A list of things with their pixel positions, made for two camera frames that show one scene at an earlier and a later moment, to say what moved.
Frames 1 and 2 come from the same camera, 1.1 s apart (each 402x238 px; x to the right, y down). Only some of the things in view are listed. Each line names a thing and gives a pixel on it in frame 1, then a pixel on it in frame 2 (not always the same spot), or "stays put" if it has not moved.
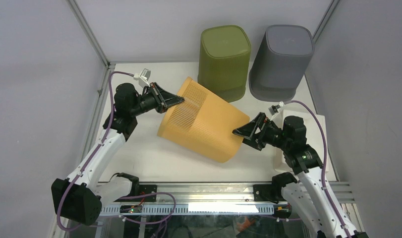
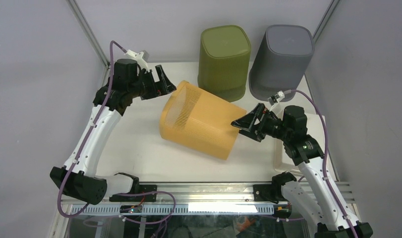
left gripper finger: [164, 99] → [164, 86]
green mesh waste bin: [223, 60] stays put
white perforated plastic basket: [315, 137] stays put
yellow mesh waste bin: [202, 124] stays put
